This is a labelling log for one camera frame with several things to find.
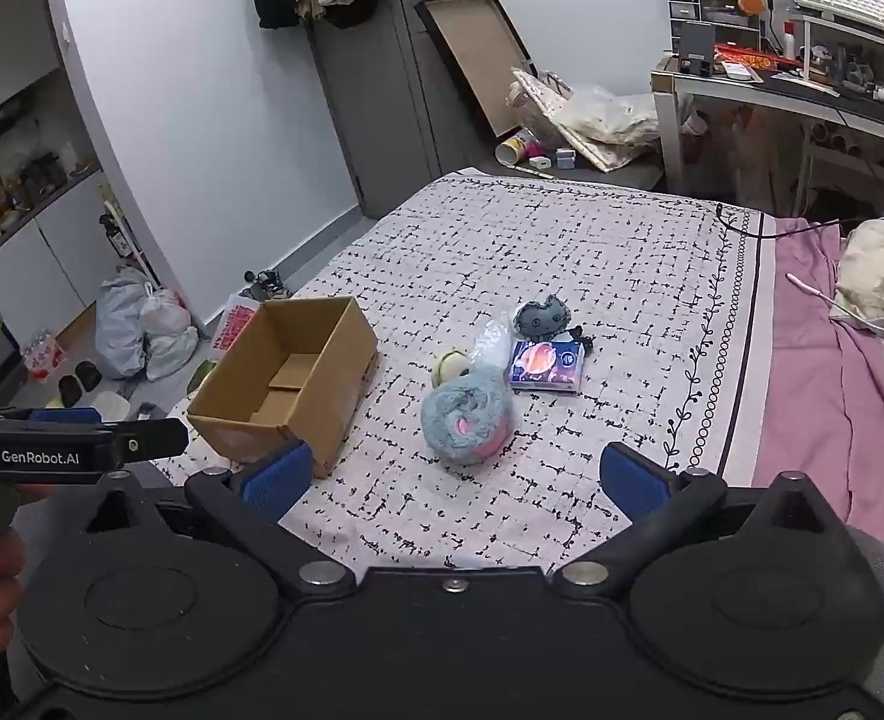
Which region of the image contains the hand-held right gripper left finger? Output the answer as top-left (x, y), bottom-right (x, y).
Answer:
top-left (86, 439), bottom-right (357, 597)

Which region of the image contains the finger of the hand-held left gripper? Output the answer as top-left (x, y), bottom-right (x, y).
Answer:
top-left (108, 418), bottom-right (190, 467)
top-left (28, 406), bottom-right (103, 427)

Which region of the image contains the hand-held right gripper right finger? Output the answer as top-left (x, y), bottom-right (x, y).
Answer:
top-left (554, 442), bottom-right (855, 601)

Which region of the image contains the brown cardboard box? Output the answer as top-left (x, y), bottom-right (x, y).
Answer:
top-left (187, 296), bottom-right (380, 479)

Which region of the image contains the blue tissue pack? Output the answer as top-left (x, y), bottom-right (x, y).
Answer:
top-left (509, 338), bottom-right (586, 396)

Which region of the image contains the fluffy blue pink plush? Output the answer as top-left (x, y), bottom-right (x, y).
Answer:
top-left (421, 367), bottom-right (515, 467)

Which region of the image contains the grey blue plush face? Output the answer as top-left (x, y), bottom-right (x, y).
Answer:
top-left (515, 296), bottom-right (571, 339)

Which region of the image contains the clear plastic bag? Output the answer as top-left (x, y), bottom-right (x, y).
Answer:
top-left (560, 86), bottom-right (662, 145)
top-left (472, 313), bottom-right (515, 385)

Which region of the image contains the pack of water bottles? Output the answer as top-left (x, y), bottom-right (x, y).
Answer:
top-left (22, 330), bottom-right (69, 383)

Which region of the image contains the grey plastic bag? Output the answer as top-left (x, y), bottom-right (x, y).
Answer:
top-left (95, 270), bottom-right (160, 381)

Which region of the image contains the red white plastic bag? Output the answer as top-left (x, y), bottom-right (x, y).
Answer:
top-left (209, 293), bottom-right (264, 361)

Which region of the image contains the black bottle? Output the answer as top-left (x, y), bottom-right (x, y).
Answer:
top-left (100, 214), bottom-right (133, 265)

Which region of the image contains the pink bed sheet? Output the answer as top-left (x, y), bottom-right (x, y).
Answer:
top-left (749, 216), bottom-right (884, 586)

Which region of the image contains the cream quilt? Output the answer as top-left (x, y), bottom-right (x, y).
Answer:
top-left (830, 219), bottom-right (884, 332)

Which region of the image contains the yellow white paper cup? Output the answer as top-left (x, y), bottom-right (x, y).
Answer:
top-left (495, 129), bottom-right (537, 167)

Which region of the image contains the patterned cloth bag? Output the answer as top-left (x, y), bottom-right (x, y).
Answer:
top-left (508, 67), bottom-right (657, 173)

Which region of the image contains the crumpled clear plastic bag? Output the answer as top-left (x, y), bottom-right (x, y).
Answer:
top-left (560, 86), bottom-right (662, 145)

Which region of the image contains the grey door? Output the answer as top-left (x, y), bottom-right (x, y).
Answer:
top-left (303, 0), bottom-right (484, 220)

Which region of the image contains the white desk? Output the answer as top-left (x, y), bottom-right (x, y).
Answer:
top-left (650, 51), bottom-right (884, 220)

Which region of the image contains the red flat box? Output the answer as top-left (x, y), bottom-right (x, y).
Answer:
top-left (714, 44), bottom-right (804, 70)

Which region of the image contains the black framed brown board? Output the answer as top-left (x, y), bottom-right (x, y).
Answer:
top-left (415, 0), bottom-right (538, 140)

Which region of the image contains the grey drawer organizer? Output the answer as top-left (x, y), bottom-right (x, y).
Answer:
top-left (665, 0), bottom-right (763, 55)

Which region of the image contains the white monitor riser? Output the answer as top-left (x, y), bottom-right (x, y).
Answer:
top-left (782, 11), bottom-right (884, 93)

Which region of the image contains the white wall cabinet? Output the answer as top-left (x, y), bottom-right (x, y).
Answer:
top-left (0, 0), bottom-right (147, 395)

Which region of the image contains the white cable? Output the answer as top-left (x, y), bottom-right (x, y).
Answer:
top-left (785, 273), bottom-right (884, 336)

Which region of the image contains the black cable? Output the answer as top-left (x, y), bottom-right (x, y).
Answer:
top-left (715, 202), bottom-right (867, 242)

